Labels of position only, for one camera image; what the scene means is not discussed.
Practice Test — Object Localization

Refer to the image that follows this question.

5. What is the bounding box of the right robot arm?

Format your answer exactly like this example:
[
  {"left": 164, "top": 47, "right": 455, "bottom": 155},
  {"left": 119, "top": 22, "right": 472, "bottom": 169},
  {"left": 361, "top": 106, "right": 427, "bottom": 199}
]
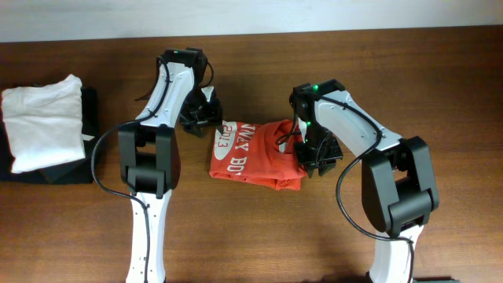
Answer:
[{"left": 289, "top": 79, "right": 439, "bottom": 282}]

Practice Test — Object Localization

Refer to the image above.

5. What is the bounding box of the red orange t-shirt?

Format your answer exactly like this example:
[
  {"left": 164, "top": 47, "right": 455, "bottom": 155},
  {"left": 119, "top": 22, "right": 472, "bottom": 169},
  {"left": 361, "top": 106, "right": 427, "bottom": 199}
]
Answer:
[{"left": 209, "top": 119, "right": 307, "bottom": 190}]

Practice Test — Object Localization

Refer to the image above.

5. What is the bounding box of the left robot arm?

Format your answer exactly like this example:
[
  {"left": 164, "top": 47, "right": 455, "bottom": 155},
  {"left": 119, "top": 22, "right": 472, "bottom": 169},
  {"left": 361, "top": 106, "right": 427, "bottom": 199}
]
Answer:
[{"left": 118, "top": 48, "right": 222, "bottom": 282}]

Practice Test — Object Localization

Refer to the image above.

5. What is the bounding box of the folded black garment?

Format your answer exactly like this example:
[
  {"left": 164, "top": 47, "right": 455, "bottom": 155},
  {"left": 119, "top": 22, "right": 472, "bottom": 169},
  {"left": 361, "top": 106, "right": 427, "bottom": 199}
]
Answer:
[{"left": 1, "top": 87, "right": 100, "bottom": 185}]

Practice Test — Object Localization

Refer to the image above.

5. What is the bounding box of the folded white t-shirt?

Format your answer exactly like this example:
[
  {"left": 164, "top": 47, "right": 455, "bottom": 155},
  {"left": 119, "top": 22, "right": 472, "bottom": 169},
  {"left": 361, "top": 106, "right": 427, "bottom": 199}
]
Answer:
[{"left": 1, "top": 75, "right": 85, "bottom": 174}]

